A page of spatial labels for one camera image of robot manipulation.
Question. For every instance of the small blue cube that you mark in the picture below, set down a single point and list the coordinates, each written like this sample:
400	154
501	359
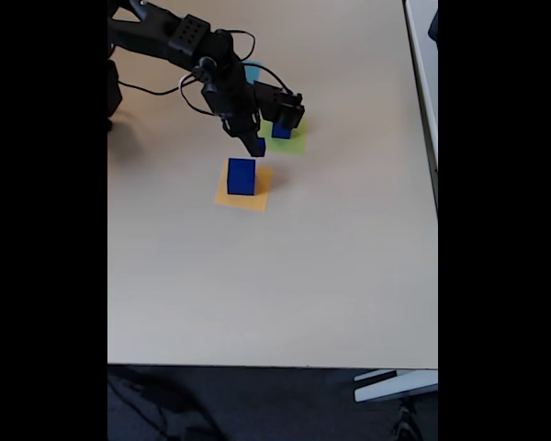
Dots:
261	148

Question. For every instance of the black camera box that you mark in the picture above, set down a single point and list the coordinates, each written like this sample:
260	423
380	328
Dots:
280	105

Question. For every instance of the medium blue cube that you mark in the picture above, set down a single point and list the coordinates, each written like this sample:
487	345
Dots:
281	133

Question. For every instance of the white table foot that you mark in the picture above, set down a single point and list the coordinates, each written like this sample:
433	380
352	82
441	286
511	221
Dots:
395	388

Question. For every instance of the orange paper square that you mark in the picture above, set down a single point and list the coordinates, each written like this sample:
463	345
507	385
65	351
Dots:
239	202

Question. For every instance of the blue paper square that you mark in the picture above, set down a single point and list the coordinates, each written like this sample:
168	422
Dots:
253	73

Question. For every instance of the dark blue object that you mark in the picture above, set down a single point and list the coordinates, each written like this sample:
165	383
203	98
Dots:
434	25

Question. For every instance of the largest blue cube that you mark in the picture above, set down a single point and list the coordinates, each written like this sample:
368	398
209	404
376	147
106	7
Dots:
239	181

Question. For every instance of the green paper square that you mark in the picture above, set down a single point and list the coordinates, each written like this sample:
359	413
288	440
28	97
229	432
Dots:
294	144

